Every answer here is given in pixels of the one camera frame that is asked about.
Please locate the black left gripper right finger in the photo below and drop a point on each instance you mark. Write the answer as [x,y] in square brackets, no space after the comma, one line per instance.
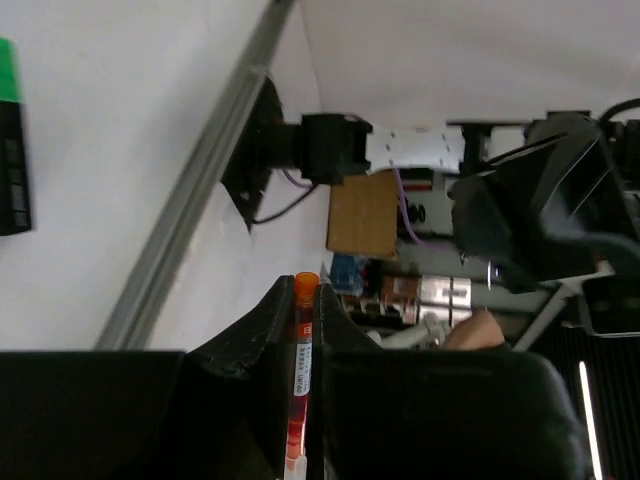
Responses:
[420,414]

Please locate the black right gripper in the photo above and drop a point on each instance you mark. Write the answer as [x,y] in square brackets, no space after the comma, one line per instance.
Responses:
[578,194]

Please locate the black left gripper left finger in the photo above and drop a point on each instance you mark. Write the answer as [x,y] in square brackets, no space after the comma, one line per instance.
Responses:
[217,412]

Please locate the red pen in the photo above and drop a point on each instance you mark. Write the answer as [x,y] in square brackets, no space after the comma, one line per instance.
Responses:
[306,284]

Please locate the brown cardboard box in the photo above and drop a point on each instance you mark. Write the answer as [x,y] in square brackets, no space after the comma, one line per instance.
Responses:
[362,217]

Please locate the black green-capped highlighter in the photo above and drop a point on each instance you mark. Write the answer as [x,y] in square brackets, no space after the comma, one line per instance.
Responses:
[16,215]

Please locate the aluminium front rail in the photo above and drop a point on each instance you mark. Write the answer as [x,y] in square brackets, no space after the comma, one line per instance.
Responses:
[139,305]

